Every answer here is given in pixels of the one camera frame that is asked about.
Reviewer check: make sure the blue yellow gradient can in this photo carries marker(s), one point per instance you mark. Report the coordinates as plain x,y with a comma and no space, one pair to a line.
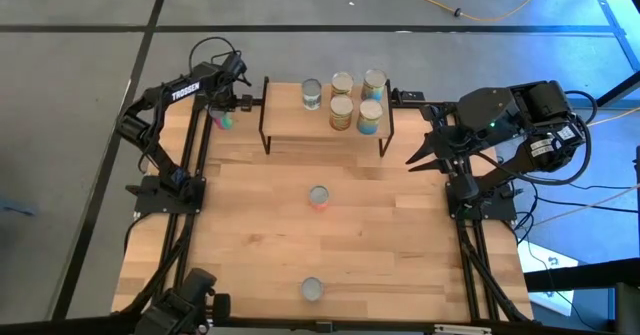
369,122
374,80

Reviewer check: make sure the grey rig post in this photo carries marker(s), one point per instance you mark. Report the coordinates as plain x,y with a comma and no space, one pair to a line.
627,310

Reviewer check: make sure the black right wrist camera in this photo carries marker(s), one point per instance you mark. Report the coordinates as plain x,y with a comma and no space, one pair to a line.
466,187

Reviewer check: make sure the long black rig beam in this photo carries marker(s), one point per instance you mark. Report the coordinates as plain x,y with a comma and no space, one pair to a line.
75,325

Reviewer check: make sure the white paper sheet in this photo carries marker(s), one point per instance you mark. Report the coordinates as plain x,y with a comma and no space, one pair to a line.
537,255

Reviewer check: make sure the wooden shelf black frame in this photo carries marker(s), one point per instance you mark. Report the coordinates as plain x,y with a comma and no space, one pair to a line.
285,117

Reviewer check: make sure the tan can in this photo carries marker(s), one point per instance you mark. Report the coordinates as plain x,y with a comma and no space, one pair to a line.
342,81

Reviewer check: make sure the yellow black beans can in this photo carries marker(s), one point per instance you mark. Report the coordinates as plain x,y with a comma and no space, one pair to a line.
312,289

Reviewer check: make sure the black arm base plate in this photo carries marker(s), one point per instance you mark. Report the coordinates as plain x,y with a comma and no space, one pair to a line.
500,213
150,206

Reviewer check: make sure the pink green label can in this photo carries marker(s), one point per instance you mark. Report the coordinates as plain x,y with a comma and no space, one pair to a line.
225,122

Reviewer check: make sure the grey label can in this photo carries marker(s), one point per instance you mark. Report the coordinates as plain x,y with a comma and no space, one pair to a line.
311,97

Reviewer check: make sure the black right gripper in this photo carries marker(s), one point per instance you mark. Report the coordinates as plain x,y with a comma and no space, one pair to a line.
450,147

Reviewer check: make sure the black aluminium table frame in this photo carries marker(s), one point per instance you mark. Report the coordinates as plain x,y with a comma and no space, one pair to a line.
469,285

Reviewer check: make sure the red orange label can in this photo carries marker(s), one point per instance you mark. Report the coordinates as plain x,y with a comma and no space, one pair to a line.
319,195

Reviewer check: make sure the silver mounting bracket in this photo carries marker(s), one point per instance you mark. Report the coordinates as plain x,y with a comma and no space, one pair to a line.
460,330

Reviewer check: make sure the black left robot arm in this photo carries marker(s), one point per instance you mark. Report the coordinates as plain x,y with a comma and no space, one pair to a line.
185,91

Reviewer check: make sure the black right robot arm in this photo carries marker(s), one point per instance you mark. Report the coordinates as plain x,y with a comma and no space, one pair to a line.
530,110

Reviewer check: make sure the blue floor tape piece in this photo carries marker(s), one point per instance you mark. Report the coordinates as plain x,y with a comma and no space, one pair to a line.
17,207

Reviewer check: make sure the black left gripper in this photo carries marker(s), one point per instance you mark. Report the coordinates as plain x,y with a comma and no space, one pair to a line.
220,87

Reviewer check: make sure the orange green beans can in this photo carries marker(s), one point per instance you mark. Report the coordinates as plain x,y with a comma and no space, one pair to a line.
341,120

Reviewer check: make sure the black frame bracket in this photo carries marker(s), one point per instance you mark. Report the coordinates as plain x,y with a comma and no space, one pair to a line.
415,96

